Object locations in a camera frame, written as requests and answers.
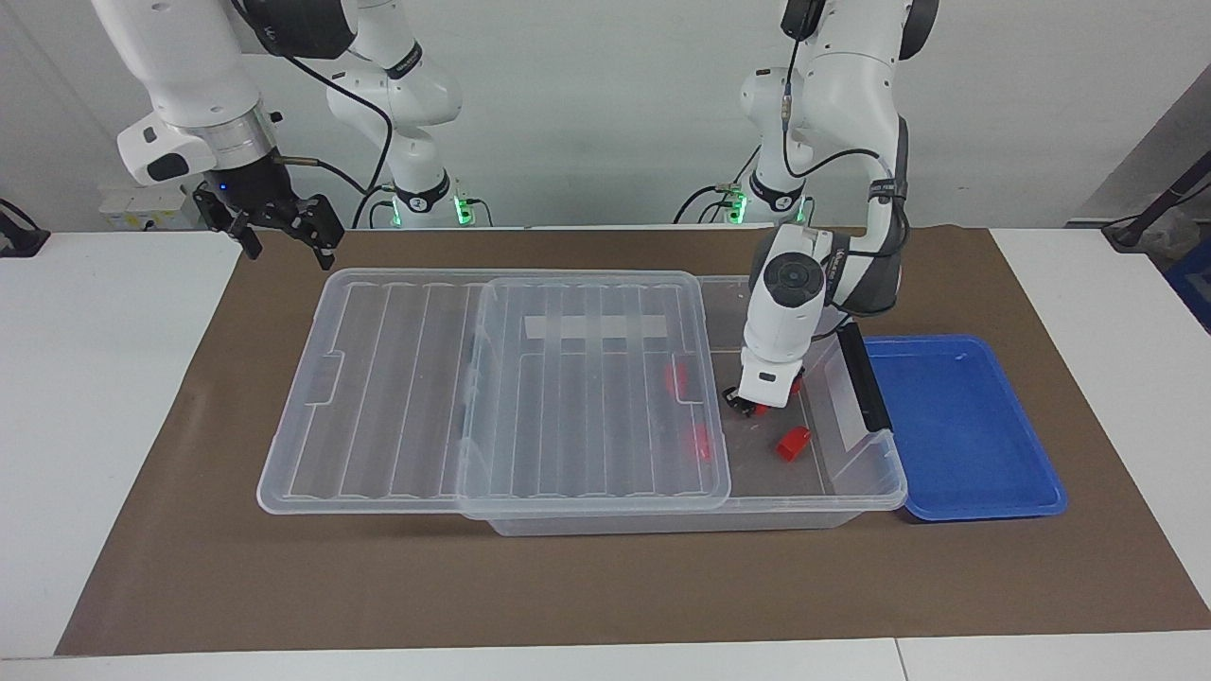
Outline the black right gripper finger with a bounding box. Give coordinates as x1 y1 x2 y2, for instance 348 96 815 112
282 194 344 271
193 188 264 260

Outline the clear ribbed box lid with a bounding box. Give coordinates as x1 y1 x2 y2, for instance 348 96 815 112
257 270 732 519

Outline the clear plastic storage box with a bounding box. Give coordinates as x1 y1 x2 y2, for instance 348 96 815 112
459 274 907 537

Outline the blue plastic tray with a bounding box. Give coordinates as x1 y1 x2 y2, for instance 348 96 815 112
863 334 1070 523

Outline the white power strip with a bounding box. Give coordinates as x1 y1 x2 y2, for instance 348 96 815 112
99 184 204 230

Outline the brown table mat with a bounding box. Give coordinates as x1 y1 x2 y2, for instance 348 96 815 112
55 225 1211 656

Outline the blue crate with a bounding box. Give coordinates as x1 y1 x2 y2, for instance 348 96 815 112
1166 241 1211 332

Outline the black stand leg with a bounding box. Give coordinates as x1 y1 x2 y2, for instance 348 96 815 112
1102 156 1211 252

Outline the black box latch handle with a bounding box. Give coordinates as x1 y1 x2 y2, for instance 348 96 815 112
836 323 894 434

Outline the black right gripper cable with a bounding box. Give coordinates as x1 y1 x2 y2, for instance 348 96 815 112
279 52 396 233

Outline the black base cable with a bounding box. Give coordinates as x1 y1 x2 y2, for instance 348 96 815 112
674 142 763 226

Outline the black clamp with cable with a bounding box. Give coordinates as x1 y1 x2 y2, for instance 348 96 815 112
0 199 50 258

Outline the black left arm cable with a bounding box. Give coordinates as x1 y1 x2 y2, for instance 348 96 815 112
781 38 911 261

